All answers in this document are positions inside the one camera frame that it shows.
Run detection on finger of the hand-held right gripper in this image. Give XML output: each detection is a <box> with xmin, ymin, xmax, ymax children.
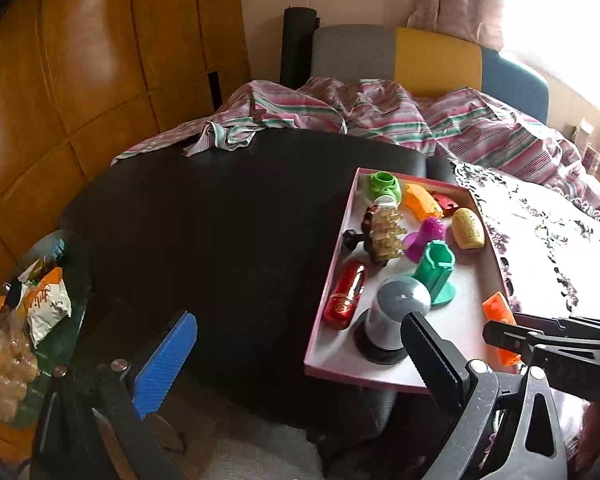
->
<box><xmin>512</xmin><ymin>311</ymin><xmax>600</xmax><ymax>336</ymax></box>
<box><xmin>481</xmin><ymin>321</ymin><xmax>600</xmax><ymax>403</ymax></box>

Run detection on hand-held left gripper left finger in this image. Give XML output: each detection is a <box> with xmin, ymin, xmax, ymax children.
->
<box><xmin>30</xmin><ymin>310</ymin><xmax>198</xmax><ymax>480</ymax></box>

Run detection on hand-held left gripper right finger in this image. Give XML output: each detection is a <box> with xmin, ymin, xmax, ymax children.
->
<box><xmin>400</xmin><ymin>311</ymin><xmax>568</xmax><ymax>480</ymax></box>

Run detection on orange cube blocks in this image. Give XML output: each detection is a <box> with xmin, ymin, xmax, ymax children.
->
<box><xmin>481</xmin><ymin>292</ymin><xmax>523</xmax><ymax>367</ymax></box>

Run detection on pink cardboard box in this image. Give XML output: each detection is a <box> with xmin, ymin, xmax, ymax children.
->
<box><xmin>304</xmin><ymin>167</ymin><xmax>523</xmax><ymax>395</ymax></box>

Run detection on grey jar with black lid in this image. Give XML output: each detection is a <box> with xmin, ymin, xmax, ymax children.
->
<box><xmin>352</xmin><ymin>276</ymin><xmax>433</xmax><ymax>366</ymax></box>

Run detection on green flanged plastic toy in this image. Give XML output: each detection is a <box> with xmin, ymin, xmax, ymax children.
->
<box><xmin>411</xmin><ymin>241</ymin><xmax>458</xmax><ymax>308</ymax></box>

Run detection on red glossy capsule case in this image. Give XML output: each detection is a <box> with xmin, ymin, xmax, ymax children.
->
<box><xmin>322</xmin><ymin>258</ymin><xmax>368</xmax><ymax>331</ymax></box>

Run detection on yellow half egg shell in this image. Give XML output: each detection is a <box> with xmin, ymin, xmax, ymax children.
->
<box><xmin>451</xmin><ymin>207</ymin><xmax>487</xmax><ymax>251</ymax></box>

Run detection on purple half egg shell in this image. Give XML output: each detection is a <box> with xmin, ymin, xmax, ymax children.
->
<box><xmin>402</xmin><ymin>216</ymin><xmax>447</xmax><ymax>263</ymax></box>

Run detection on brown beige brush toy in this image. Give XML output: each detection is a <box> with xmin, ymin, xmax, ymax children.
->
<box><xmin>342</xmin><ymin>205</ymin><xmax>408</xmax><ymax>267</ymax></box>

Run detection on small red plastic toy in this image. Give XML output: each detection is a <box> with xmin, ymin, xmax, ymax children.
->
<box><xmin>427</xmin><ymin>187</ymin><xmax>462</xmax><ymax>217</ymax></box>

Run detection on orange curved plastic toy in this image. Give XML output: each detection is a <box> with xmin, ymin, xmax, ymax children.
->
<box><xmin>402</xmin><ymin>183</ymin><xmax>445</xmax><ymax>222</ymax></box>

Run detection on light green round toy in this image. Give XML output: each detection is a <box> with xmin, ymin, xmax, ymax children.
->
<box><xmin>364</xmin><ymin>171</ymin><xmax>406</xmax><ymax>211</ymax></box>

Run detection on white embroidered floral tablecloth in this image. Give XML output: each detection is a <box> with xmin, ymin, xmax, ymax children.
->
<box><xmin>450</xmin><ymin>160</ymin><xmax>600</xmax><ymax>321</ymax></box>

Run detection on green glass side table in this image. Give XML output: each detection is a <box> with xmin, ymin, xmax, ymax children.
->
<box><xmin>0</xmin><ymin>230</ymin><xmax>93</xmax><ymax>431</ymax></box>

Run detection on orange white snack bag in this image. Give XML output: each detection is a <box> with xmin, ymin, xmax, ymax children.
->
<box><xmin>22</xmin><ymin>267</ymin><xmax>73</xmax><ymax>348</ymax></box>

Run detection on clear bag of yellow snacks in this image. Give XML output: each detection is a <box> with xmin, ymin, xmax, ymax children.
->
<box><xmin>0</xmin><ymin>317</ymin><xmax>41</xmax><ymax>423</ymax></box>

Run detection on small white box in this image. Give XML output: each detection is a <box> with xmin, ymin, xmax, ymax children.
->
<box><xmin>572</xmin><ymin>119</ymin><xmax>598</xmax><ymax>148</ymax></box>

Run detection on pink green striped blanket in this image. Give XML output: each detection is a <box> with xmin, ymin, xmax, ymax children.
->
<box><xmin>111</xmin><ymin>77</ymin><xmax>600</xmax><ymax>211</ymax></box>

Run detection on grey yellow blue headboard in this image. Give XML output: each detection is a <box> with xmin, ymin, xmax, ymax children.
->
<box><xmin>310</xmin><ymin>24</ymin><xmax>551</xmax><ymax>126</ymax></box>

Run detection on window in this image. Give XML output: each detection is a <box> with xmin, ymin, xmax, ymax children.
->
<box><xmin>500</xmin><ymin>0</ymin><xmax>600</xmax><ymax>126</ymax></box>

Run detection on wooden wardrobe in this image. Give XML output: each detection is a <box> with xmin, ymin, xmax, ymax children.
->
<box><xmin>0</xmin><ymin>0</ymin><xmax>253</xmax><ymax>291</ymax></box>

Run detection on black rolled mat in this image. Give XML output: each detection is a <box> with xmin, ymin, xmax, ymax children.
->
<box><xmin>280</xmin><ymin>6</ymin><xmax>322</xmax><ymax>92</ymax></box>

